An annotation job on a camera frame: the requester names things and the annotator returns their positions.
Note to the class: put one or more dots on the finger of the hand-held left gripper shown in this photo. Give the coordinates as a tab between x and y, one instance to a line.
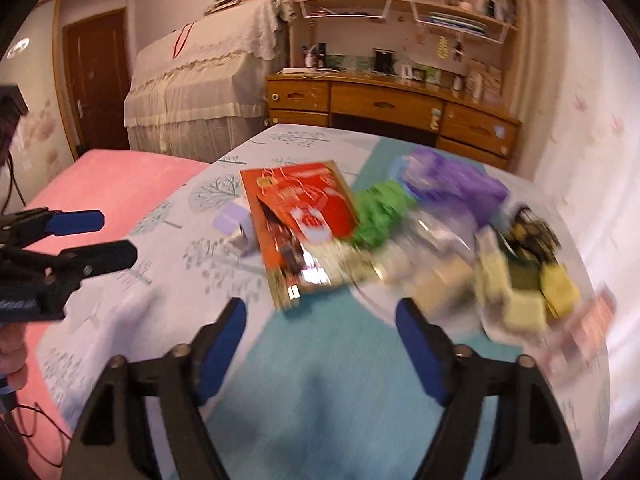
107	255
75	222

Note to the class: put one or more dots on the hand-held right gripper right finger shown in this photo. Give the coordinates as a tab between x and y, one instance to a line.
420	355

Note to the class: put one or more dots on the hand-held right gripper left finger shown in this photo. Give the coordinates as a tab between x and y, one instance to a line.
225	350

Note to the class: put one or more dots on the yellow bag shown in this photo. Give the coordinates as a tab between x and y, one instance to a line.
525	305

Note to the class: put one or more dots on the green wrapper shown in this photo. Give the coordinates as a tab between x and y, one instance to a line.
382	210

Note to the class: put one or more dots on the pink packet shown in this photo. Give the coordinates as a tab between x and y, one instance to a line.
592	320

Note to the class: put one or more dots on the person's left hand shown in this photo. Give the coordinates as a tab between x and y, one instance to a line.
10	360

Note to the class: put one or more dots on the pink bed sheet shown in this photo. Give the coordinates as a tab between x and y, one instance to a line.
100	180

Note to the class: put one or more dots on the printed tablecloth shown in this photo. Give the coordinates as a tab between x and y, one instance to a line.
200	270

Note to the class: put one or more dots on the white wardrobe door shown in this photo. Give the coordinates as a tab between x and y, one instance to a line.
40	125

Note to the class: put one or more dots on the small lavender box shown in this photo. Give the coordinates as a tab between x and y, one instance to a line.
230	220

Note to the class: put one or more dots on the brown wooden door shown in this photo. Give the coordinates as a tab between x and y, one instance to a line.
97	80

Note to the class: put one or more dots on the black and yellow packet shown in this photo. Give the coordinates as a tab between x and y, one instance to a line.
530	230

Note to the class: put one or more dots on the red snack packet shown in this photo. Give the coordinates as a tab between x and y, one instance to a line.
300	200

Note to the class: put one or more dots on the purple plastic bag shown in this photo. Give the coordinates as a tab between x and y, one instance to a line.
450	185

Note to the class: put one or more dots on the lace-covered piano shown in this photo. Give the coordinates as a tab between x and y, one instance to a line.
200	90

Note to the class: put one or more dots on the red ribbon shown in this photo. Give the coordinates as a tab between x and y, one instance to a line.
182	40

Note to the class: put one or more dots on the wooden desk with drawers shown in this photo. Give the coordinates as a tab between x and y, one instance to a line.
380	102

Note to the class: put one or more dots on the white leaf-print curtain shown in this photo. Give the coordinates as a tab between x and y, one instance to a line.
575	110

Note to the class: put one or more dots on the black photo frame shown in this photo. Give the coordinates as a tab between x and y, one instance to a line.
384	60

